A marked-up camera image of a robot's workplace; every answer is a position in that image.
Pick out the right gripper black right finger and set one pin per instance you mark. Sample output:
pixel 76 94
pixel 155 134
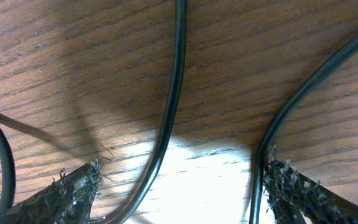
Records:
pixel 293 197

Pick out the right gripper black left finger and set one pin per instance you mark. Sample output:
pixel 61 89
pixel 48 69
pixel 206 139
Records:
pixel 68 200

